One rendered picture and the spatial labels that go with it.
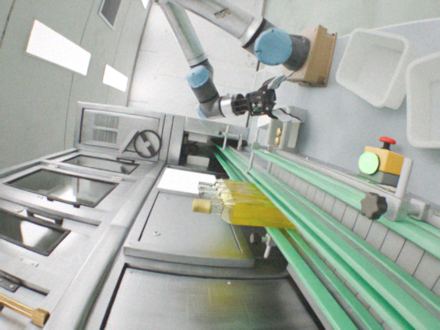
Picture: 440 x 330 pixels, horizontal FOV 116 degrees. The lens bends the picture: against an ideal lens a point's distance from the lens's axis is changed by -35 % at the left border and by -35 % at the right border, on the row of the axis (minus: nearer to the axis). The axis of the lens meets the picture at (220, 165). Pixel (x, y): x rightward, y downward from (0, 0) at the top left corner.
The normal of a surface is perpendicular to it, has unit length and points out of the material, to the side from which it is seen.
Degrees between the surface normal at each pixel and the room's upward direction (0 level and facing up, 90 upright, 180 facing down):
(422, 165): 0
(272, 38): 97
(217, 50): 90
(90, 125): 90
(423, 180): 0
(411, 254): 0
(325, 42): 90
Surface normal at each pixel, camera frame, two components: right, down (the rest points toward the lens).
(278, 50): 0.13, 0.71
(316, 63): 0.10, 0.36
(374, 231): -0.97, -0.15
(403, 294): 0.18, -0.97
